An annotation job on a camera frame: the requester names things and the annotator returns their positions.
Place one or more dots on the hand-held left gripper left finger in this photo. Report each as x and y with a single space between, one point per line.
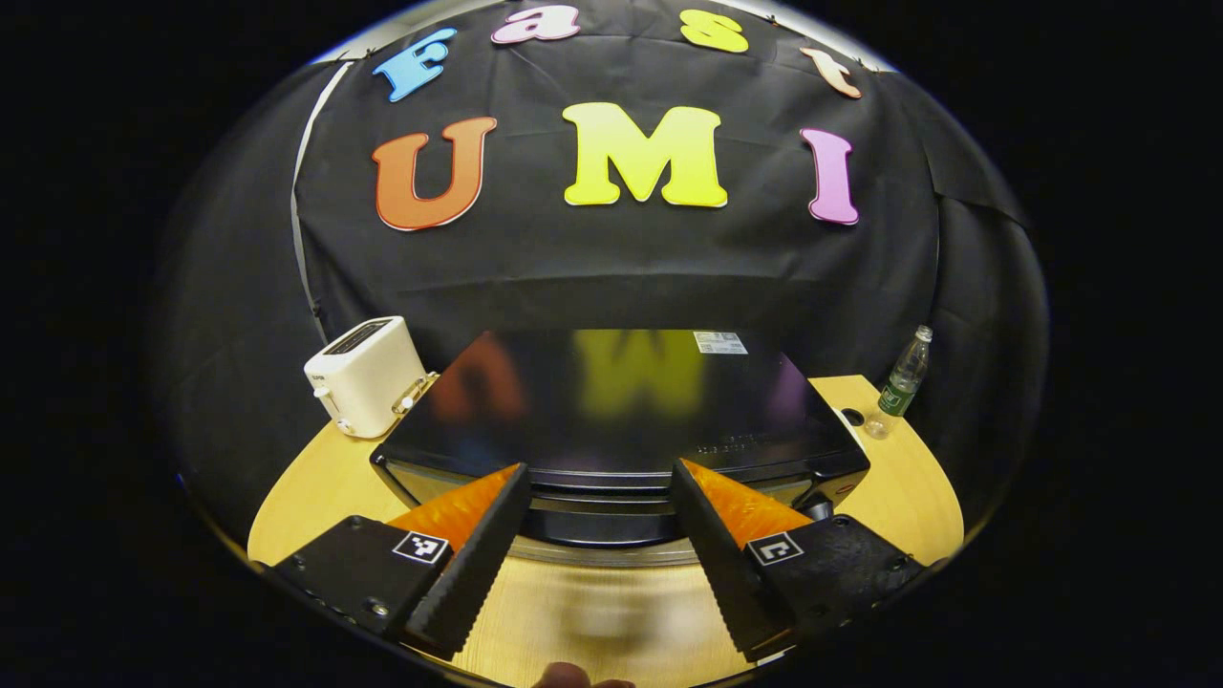
473 573

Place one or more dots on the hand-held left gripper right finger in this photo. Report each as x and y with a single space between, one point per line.
726 573

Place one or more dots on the black electric oven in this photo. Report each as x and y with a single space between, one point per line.
611 411

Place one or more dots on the small clear glass jar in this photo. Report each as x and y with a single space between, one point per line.
422 392

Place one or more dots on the small black bottle cap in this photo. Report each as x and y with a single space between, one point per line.
851 417

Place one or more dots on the white toaster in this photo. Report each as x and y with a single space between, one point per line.
368 382

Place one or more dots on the clear plastic water bottle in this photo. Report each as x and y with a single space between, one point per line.
903 382

